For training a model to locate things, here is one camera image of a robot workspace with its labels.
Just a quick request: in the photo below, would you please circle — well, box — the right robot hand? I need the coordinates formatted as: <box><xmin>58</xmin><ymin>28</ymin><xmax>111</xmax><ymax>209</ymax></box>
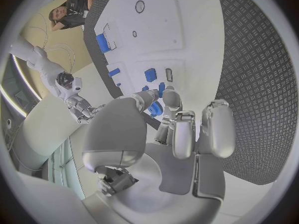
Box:
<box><xmin>64</xmin><ymin>94</ymin><xmax>107</xmax><ymax>125</ymax></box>

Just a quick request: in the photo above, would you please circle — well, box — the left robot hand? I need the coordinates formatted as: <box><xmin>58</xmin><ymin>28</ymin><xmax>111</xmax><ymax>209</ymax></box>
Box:
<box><xmin>81</xmin><ymin>85</ymin><xmax>238</xmax><ymax>224</ymax></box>

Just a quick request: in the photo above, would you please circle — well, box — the white task board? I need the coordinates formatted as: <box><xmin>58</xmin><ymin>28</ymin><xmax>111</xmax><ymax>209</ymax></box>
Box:
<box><xmin>93</xmin><ymin>0</ymin><xmax>226</xmax><ymax>142</ymax></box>

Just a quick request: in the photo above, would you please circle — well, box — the blue gear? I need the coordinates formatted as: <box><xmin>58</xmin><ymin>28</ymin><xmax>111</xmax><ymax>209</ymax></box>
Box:
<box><xmin>147</xmin><ymin>101</ymin><xmax>166</xmax><ymax>117</ymax></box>

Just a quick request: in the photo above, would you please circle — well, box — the blue cylinder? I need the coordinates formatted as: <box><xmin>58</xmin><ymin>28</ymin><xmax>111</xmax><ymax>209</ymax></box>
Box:
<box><xmin>107</xmin><ymin>68</ymin><xmax>122</xmax><ymax>78</ymax></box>

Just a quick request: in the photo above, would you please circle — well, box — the blue block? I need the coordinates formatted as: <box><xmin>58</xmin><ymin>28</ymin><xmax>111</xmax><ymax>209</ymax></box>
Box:
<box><xmin>95</xmin><ymin>33</ymin><xmax>112</xmax><ymax>54</ymax></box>
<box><xmin>144</xmin><ymin>68</ymin><xmax>158</xmax><ymax>83</ymax></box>

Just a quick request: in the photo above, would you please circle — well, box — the person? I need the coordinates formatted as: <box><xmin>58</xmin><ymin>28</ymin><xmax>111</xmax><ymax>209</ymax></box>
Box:
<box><xmin>48</xmin><ymin>0</ymin><xmax>97</xmax><ymax>32</ymax></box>

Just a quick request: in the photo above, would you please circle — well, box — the white cable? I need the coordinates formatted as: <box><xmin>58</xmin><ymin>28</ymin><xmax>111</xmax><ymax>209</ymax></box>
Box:
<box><xmin>26</xmin><ymin>12</ymin><xmax>49</xmax><ymax>50</ymax></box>
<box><xmin>43</xmin><ymin>43</ymin><xmax>77</xmax><ymax>74</ymax></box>

